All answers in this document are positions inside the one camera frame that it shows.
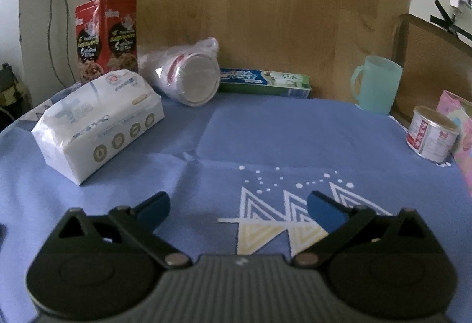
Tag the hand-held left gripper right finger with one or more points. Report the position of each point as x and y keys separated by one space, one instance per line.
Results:
x=324 y=213

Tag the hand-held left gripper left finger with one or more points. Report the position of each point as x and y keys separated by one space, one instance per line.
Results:
x=155 y=209

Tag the pink cardboard box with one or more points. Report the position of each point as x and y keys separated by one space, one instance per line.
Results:
x=457 y=131

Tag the blue printed tablecloth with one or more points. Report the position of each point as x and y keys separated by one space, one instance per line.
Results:
x=221 y=146

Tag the white tissue pack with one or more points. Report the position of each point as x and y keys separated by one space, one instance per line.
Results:
x=99 y=123

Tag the small red white can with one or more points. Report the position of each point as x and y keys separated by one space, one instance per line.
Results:
x=431 y=134

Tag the bagged stack of paper cups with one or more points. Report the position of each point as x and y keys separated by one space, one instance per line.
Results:
x=184 y=75

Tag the teal plastic cup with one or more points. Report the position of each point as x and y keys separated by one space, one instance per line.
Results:
x=379 y=85

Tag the green toothpaste box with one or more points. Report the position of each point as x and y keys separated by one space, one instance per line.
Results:
x=265 y=81

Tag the red cookie box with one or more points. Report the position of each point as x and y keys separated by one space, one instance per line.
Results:
x=107 y=39

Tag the dark bag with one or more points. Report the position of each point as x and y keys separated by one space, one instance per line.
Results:
x=8 y=94

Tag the wooden board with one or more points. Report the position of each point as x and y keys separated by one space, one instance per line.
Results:
x=276 y=13

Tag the black tape cross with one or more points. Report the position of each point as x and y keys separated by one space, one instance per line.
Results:
x=446 y=18

